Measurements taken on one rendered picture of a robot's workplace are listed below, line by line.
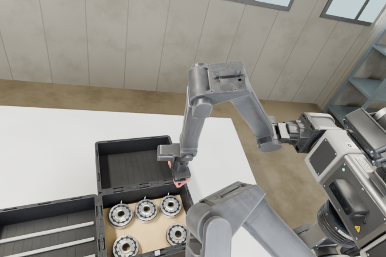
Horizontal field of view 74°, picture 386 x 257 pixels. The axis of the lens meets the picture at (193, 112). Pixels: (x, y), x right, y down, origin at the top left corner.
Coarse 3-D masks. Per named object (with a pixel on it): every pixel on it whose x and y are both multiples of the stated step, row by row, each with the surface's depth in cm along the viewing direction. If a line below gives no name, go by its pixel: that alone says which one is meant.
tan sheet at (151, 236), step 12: (132, 204) 120; (156, 204) 123; (108, 216) 114; (120, 216) 115; (156, 216) 118; (180, 216) 121; (108, 228) 110; (132, 228) 112; (144, 228) 113; (156, 228) 114; (108, 240) 106; (144, 240) 109; (156, 240) 110; (108, 252) 103; (144, 252) 106
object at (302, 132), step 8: (304, 112) 85; (296, 120) 84; (304, 120) 85; (312, 120) 83; (288, 128) 82; (296, 128) 83; (304, 128) 82; (312, 128) 82; (296, 136) 82; (304, 136) 82; (312, 136) 82; (296, 144) 84; (304, 144) 84
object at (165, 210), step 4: (168, 196) 124; (172, 196) 124; (164, 200) 122; (176, 200) 123; (160, 204) 120; (164, 204) 120; (176, 204) 121; (180, 204) 122; (164, 208) 119; (176, 208) 120; (180, 208) 120; (164, 212) 117; (168, 212) 118; (172, 212) 118; (176, 212) 118
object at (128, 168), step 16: (112, 144) 134; (128, 144) 138; (144, 144) 142; (160, 144) 146; (112, 160) 136; (128, 160) 139; (144, 160) 141; (112, 176) 129; (128, 176) 131; (144, 176) 133; (160, 176) 135
